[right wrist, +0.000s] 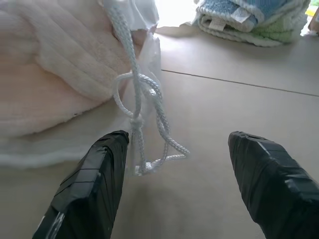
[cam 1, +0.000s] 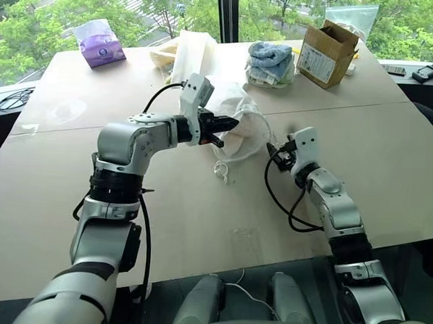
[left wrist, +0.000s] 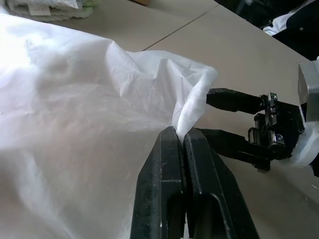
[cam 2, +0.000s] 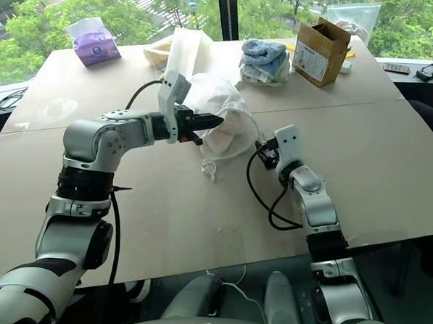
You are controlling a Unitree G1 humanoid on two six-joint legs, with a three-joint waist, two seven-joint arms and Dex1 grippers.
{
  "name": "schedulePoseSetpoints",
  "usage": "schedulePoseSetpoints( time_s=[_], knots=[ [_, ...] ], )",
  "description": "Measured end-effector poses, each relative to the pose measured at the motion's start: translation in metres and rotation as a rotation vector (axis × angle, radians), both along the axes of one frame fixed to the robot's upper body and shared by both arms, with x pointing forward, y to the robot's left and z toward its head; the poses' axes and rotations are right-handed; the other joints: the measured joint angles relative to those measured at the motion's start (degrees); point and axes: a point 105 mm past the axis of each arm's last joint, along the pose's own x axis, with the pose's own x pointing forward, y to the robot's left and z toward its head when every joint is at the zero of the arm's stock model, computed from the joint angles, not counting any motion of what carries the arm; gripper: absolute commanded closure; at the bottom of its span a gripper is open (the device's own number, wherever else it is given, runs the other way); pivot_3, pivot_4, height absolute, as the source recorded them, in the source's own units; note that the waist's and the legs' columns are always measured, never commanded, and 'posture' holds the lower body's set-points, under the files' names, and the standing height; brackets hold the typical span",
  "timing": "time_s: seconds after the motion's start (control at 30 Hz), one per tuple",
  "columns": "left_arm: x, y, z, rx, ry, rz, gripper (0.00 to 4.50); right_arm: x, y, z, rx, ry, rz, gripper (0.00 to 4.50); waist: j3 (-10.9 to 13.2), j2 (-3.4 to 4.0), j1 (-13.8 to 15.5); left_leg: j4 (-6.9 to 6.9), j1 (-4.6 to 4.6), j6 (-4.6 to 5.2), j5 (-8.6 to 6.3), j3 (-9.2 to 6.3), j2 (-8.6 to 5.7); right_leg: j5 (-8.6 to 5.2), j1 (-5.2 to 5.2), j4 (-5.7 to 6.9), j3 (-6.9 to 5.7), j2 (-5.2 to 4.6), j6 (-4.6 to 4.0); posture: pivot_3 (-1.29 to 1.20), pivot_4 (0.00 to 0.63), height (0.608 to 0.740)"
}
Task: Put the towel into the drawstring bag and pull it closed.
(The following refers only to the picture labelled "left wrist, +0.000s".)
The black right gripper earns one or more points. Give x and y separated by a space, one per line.
286 124

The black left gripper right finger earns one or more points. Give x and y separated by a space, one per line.
211 199

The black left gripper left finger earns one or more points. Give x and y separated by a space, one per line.
152 189

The light green towel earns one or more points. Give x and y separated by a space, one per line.
88 4

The folded white towel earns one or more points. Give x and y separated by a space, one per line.
49 8

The dark and white jacket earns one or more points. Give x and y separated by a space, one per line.
296 27

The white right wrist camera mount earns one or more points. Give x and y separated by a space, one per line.
309 147

